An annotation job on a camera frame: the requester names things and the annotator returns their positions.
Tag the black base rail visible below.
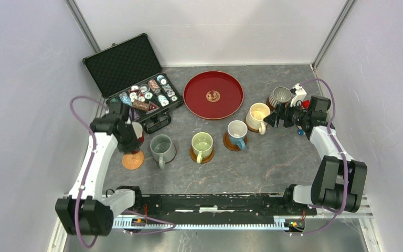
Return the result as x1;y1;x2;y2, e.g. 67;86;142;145
130;193;317;225

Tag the wooden coaster two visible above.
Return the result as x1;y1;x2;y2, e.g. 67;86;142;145
223;132;248;151

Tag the blue handled white mug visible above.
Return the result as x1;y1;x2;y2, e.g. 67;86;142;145
227;120;248;150

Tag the grey striped cup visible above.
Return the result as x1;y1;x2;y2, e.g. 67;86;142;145
269;87;292;104

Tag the wooden coaster three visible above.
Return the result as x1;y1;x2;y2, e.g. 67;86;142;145
158;143;176;164

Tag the green mug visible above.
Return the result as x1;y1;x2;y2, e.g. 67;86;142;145
191;132;213;163

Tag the cream ribbed mug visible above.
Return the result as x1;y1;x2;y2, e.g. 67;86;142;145
246;102;271;135

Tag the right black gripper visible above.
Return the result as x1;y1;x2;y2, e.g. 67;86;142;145
263;100;311;128

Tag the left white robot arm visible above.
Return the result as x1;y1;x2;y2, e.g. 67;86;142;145
55;101;144;236

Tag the wooden coaster one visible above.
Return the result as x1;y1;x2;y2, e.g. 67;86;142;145
244;119;259;133

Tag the red blue toy truck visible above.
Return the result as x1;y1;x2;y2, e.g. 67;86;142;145
297;100;310;136

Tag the woven cork coaster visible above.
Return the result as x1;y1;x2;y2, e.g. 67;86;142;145
122;151;144;170

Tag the red round tray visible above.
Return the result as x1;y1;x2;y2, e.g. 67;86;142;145
183;71;244;120

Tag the grey mug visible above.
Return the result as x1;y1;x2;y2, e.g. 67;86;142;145
150;134;176;169

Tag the black foam-lined case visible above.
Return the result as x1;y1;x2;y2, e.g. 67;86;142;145
82;34;184;134

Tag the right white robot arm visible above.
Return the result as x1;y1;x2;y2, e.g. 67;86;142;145
264;96;367;214

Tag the wooden coaster four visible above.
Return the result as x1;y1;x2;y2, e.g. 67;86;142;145
266;98;278;111

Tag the white bowl cup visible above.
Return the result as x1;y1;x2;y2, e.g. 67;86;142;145
132;122;144;154

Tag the wooden coaster five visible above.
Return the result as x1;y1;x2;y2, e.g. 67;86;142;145
189;147;215;164

